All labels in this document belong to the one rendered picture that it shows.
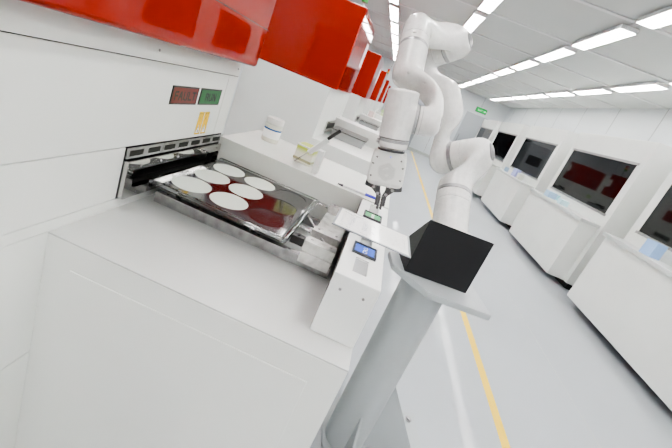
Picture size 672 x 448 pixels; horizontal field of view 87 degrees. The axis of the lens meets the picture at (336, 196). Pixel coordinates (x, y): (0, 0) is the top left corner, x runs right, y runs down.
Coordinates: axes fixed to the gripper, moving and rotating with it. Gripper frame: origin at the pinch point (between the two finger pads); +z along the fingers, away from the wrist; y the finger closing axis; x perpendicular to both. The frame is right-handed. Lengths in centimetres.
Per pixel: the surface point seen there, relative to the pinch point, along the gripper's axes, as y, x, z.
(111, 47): -53, -39, -28
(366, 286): 0.7, -39.9, 5.8
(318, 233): -14.0, -13.7, 8.4
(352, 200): -9.0, 15.0, 5.7
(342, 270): -4.3, -38.5, 4.5
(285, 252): -20.8, -19.0, 13.3
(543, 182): 278, 575, 56
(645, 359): 234, 183, 131
